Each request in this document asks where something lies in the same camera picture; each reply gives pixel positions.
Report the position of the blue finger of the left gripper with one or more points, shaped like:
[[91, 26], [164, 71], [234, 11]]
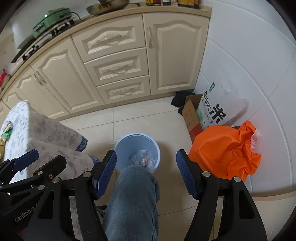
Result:
[[43, 175], [20, 163]]

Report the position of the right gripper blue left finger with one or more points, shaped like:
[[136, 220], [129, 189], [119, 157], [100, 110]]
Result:
[[52, 217]]

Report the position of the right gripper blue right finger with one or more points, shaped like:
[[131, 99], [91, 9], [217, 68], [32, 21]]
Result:
[[240, 219]]

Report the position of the red white green wrapper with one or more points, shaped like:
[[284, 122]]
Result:
[[5, 135]]

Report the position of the yellow snack wrapper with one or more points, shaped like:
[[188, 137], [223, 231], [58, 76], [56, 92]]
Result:
[[2, 148]]

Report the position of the light blue trash bin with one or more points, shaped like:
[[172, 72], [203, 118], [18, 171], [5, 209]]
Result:
[[137, 149]]

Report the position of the trash inside bin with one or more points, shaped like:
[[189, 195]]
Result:
[[144, 158]]

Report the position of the round table floral cloth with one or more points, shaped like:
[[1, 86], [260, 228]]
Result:
[[50, 138]]

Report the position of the person's jeans leg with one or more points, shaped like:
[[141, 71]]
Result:
[[131, 212]]

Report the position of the red box on counter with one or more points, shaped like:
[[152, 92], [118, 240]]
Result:
[[2, 77]]

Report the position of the white rice sack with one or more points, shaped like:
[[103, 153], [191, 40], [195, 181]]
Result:
[[220, 101]]

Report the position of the cardboard box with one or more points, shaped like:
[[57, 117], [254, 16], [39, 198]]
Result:
[[190, 116]]

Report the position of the black gas stove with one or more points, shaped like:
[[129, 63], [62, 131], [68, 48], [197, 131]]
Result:
[[32, 44]]

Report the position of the black cloth on floor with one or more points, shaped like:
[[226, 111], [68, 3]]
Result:
[[179, 99]]

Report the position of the cream lower cabinets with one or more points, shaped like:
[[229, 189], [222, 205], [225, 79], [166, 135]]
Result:
[[134, 54]]

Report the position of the green electric cooker pot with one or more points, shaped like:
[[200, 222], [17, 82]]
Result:
[[51, 18]]

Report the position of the steel wok with lid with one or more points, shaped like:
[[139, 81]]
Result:
[[106, 7]]

